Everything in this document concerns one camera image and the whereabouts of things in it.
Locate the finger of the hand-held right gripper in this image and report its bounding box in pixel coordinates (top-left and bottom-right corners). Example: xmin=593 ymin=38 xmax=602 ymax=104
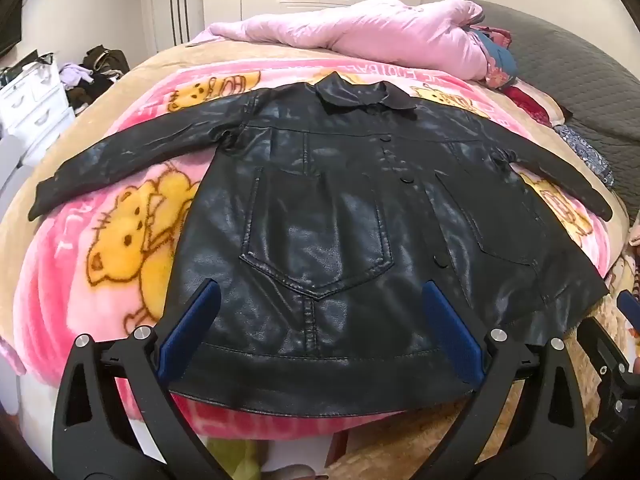
xmin=616 ymin=290 xmax=640 ymax=333

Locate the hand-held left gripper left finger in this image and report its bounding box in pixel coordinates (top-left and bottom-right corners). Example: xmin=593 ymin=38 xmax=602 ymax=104
xmin=51 ymin=280 xmax=236 ymax=480

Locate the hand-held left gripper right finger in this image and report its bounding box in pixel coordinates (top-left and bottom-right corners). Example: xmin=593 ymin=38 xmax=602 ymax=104
xmin=421 ymin=280 xmax=588 ymax=480

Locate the black leather jacket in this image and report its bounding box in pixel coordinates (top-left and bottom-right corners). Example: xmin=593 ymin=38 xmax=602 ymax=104
xmin=27 ymin=71 xmax=613 ymax=418

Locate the dark clothes pile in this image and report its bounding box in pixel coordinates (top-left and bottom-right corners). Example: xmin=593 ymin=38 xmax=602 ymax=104
xmin=65 ymin=46 xmax=131 ymax=116

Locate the floral bed sheet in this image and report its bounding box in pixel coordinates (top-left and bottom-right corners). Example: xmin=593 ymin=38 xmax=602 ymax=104
xmin=602 ymin=220 xmax=640 ymax=293

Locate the pink cartoon printed blanket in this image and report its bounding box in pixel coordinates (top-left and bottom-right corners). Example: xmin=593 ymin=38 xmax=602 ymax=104
xmin=15 ymin=62 xmax=626 ymax=441

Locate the person's yellow green clothing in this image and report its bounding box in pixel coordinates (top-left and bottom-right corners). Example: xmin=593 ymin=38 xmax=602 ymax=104
xmin=205 ymin=437 xmax=261 ymax=480

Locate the blue patterned cloth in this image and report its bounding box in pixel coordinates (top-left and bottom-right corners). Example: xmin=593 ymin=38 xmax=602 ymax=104
xmin=555 ymin=124 xmax=616 ymax=191

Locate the grey quilted headboard cover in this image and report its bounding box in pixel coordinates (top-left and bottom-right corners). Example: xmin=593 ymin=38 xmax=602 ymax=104
xmin=447 ymin=0 xmax=640 ymax=221

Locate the white low cabinet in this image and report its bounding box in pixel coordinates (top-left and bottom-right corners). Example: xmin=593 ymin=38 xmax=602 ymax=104
xmin=0 ymin=135 xmax=31 ymax=201

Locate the white drawer cabinet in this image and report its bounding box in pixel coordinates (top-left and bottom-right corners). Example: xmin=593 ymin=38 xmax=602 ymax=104
xmin=0 ymin=60 xmax=76 ymax=161

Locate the blue pillow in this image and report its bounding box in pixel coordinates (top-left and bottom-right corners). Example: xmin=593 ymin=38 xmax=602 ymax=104
xmin=470 ymin=27 xmax=518 ymax=91

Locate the purple garment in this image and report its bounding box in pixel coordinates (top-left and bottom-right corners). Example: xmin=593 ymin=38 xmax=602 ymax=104
xmin=59 ymin=61 xmax=94 ymax=87

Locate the pink quilt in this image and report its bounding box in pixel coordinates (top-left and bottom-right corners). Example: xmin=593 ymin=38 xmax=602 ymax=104
xmin=207 ymin=0 xmax=496 ymax=81

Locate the white door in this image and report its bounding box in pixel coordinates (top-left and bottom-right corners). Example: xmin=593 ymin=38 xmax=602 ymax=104
xmin=147 ymin=0 xmax=206 ymax=53

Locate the black television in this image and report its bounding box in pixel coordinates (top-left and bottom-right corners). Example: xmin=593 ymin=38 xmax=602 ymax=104
xmin=0 ymin=0 xmax=23 ymax=58

